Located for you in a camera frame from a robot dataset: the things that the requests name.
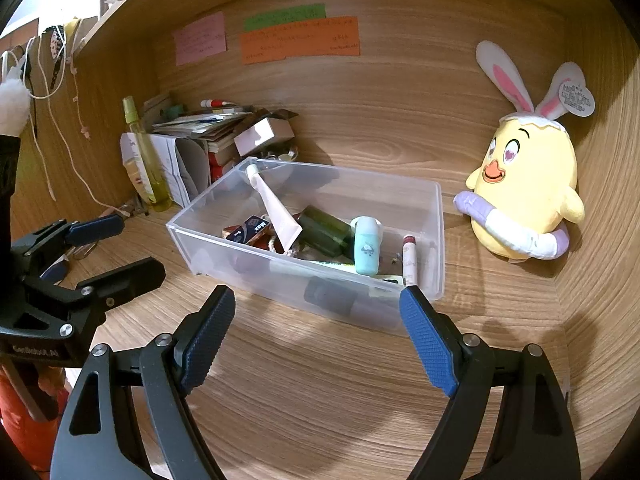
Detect blue card box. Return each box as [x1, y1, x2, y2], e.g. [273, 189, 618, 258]
[224, 214, 273, 247]

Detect red paper envelope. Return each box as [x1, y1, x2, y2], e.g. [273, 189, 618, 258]
[222, 226, 272, 250]

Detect beaded bracelet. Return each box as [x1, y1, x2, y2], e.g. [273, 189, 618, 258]
[267, 236, 302, 257]

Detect pink squeeze tube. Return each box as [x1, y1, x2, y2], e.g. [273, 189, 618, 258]
[245, 164, 303, 252]

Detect red white lip balm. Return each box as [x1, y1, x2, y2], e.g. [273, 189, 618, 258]
[402, 234, 418, 286]

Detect black purple mascara tube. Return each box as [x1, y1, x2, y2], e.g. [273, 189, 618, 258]
[304, 278, 399, 325]

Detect pale green tube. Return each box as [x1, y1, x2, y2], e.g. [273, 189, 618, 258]
[299, 258, 406, 286]

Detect teal white small bottle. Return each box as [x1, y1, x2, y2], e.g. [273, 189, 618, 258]
[354, 236, 382, 276]

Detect dark green glass bottle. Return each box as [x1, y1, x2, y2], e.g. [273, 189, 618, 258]
[297, 206, 354, 260]

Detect white tape roll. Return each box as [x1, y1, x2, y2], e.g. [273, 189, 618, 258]
[350, 216, 384, 240]

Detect person's right hand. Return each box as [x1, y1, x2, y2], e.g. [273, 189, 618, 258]
[0, 361, 72, 424]

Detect white blue carton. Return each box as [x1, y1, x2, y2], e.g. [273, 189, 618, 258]
[40, 255, 70, 284]

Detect eyeglasses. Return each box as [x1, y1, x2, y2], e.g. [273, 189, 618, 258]
[65, 198, 150, 260]

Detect beige cosmetic tube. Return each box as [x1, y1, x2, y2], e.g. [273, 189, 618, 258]
[120, 139, 151, 205]

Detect yellow green spray bottle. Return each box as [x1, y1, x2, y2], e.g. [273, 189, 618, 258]
[120, 96, 172, 211]

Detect white fluffy pompom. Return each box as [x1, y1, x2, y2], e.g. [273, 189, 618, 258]
[0, 78, 30, 138]

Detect white folded paper stack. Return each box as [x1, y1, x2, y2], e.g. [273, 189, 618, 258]
[149, 134, 212, 207]

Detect red box under books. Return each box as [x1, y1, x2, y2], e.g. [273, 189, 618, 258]
[208, 145, 240, 182]

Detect stack of books and papers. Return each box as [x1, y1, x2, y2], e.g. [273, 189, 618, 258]
[143, 93, 256, 140]

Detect red white marker pen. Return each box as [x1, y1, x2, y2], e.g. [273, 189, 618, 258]
[200, 100, 238, 110]

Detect yellow chick plush toy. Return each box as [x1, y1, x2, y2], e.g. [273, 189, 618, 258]
[454, 40, 596, 261]

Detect ceramic bowl with trinkets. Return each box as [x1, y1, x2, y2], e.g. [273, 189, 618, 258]
[257, 148, 298, 178]

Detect small white pink box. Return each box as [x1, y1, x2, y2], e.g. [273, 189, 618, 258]
[233, 108, 297, 157]

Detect pink sticky note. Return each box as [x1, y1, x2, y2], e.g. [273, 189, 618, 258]
[172, 12, 227, 66]

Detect clear plastic storage bin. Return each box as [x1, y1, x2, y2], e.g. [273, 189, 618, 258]
[167, 158, 445, 334]

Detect green sticky note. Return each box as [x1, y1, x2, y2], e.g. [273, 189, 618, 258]
[243, 3, 326, 32]

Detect orange sticky note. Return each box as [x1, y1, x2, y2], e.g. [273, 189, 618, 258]
[240, 16, 360, 65]

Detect white cord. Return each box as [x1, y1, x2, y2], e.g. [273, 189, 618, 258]
[0, 24, 132, 219]

